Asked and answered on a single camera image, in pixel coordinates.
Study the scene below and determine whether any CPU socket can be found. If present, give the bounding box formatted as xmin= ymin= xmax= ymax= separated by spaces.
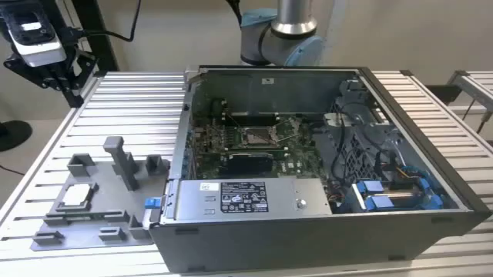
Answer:
xmin=241 ymin=125 xmax=278 ymax=147

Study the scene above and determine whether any green motherboard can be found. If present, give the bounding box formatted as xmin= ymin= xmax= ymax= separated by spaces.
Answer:
xmin=187 ymin=114 xmax=335 ymax=181

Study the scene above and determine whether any black metal frame post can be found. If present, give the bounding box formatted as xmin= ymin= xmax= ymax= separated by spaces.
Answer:
xmin=82 ymin=0 xmax=120 ymax=73

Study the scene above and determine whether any thin black floor cable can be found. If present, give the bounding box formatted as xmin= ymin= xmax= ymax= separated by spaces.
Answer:
xmin=0 ymin=163 xmax=27 ymax=176

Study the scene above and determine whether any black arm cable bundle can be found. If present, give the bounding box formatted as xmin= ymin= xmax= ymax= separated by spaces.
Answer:
xmin=225 ymin=0 xmax=245 ymax=18

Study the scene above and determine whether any thick black gripper cable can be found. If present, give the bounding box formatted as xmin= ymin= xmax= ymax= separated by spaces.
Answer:
xmin=76 ymin=0 xmax=143 ymax=43

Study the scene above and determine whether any black round stand base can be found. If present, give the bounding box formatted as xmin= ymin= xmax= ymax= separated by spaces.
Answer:
xmin=0 ymin=120 xmax=33 ymax=152

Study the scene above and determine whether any black box under table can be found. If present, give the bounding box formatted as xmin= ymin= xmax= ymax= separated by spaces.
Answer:
xmin=425 ymin=84 xmax=462 ymax=105

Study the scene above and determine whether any black wire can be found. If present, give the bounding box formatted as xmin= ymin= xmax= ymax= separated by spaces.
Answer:
xmin=330 ymin=111 xmax=382 ymax=185

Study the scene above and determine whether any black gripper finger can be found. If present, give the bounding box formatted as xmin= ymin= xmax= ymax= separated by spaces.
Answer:
xmin=60 ymin=48 xmax=98 ymax=108
xmin=3 ymin=55 xmax=59 ymax=93

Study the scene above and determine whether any black graphics card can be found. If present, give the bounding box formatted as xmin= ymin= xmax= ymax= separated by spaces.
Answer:
xmin=227 ymin=152 xmax=275 ymax=177

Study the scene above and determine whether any metal socket cover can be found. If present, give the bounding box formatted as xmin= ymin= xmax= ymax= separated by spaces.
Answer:
xmin=274 ymin=119 xmax=302 ymax=143

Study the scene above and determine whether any thin metal locking lever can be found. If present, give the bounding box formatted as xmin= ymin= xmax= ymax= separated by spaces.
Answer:
xmin=225 ymin=110 xmax=243 ymax=130

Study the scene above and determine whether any grey plastic parts rack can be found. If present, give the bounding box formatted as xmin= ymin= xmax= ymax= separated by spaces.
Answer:
xmin=29 ymin=136 xmax=171 ymax=252

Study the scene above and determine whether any silver power supply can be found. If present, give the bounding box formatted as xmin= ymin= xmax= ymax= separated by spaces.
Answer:
xmin=168 ymin=178 xmax=333 ymax=224

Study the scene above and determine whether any blue wire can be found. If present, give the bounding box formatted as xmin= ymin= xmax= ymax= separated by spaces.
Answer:
xmin=400 ymin=164 xmax=429 ymax=180

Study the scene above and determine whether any blue disk carrier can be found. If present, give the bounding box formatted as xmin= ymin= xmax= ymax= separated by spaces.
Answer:
xmin=363 ymin=193 xmax=444 ymax=211
xmin=354 ymin=179 xmax=430 ymax=193

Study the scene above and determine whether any silver square CPU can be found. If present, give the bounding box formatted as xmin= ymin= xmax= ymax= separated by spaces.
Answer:
xmin=62 ymin=184 xmax=96 ymax=206

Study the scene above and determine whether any black power supply label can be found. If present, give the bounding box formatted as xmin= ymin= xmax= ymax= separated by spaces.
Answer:
xmin=219 ymin=181 xmax=267 ymax=214

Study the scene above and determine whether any dark grey PC case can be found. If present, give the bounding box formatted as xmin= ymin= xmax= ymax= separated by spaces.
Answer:
xmin=148 ymin=65 xmax=493 ymax=274

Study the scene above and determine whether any grey metal drive cage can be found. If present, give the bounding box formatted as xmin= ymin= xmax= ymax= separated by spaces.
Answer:
xmin=311 ymin=95 xmax=460 ymax=214

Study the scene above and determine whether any aluminium profile frame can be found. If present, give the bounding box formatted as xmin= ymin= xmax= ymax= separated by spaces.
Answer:
xmin=449 ymin=70 xmax=493 ymax=116

